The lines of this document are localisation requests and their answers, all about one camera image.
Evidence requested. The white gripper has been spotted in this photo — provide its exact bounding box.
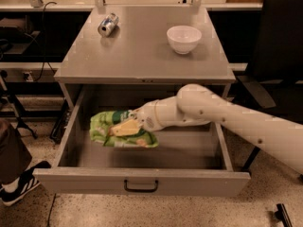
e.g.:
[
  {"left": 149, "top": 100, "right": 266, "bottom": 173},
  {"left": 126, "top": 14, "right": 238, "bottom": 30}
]
[{"left": 109, "top": 96, "right": 208, "bottom": 136}]

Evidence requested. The green rice chip bag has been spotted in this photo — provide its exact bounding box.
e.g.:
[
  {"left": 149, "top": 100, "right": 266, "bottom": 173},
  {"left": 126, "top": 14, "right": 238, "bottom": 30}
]
[{"left": 89, "top": 110, "right": 159, "bottom": 148}]

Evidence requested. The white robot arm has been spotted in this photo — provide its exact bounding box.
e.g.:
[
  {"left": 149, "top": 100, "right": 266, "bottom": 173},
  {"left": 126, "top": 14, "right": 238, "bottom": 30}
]
[{"left": 110, "top": 84, "right": 303, "bottom": 174}]

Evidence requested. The open grey drawer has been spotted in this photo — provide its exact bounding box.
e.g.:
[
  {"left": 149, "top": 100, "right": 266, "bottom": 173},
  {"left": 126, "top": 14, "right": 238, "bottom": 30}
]
[{"left": 34, "top": 85, "right": 250, "bottom": 197}]

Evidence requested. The grey metal cabinet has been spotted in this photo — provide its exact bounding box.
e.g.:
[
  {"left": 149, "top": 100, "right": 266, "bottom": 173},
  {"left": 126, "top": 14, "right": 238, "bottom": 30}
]
[{"left": 55, "top": 6, "right": 235, "bottom": 107}]

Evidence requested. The white bowl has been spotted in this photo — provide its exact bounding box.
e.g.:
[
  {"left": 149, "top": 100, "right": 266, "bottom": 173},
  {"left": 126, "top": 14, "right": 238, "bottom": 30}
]
[{"left": 167, "top": 26, "right": 202, "bottom": 55}]

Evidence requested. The silver soda can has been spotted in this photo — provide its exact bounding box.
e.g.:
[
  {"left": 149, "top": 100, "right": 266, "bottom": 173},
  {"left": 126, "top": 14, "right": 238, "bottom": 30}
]
[{"left": 98, "top": 13, "right": 119, "bottom": 37}]

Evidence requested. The black stand base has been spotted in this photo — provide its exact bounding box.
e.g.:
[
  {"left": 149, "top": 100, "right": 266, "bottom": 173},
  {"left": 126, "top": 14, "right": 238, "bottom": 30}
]
[{"left": 0, "top": 70, "right": 37, "bottom": 139}]

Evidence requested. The black and white sneaker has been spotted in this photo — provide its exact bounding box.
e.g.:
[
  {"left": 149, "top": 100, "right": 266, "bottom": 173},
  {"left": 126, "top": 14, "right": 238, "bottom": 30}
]
[{"left": 1, "top": 161, "right": 51, "bottom": 206}]

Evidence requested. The dark trouser leg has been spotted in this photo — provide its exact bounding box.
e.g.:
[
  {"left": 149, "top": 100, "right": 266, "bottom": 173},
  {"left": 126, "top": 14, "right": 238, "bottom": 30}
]
[{"left": 0, "top": 119, "right": 32, "bottom": 184}]

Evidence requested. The white sock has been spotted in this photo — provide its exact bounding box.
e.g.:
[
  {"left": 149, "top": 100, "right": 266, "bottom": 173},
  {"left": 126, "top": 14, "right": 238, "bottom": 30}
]
[{"left": 2, "top": 179, "right": 19, "bottom": 193}]

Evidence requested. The black office chair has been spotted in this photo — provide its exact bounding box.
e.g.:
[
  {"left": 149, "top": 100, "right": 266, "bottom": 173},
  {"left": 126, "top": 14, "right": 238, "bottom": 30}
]
[{"left": 235, "top": 0, "right": 303, "bottom": 183}]

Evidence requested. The black object on floor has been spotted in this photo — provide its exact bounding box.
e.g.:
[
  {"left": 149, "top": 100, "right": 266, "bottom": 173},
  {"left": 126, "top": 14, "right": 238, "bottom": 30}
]
[{"left": 275, "top": 203, "right": 293, "bottom": 227}]

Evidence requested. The black drawer handle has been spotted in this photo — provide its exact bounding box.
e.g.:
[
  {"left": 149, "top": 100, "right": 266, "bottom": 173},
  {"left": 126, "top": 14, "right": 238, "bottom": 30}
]
[{"left": 124, "top": 180, "right": 158, "bottom": 193}]

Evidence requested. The black cable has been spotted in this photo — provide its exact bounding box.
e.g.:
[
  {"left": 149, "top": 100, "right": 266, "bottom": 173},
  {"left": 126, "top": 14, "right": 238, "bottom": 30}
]
[{"left": 24, "top": 1, "right": 59, "bottom": 83}]

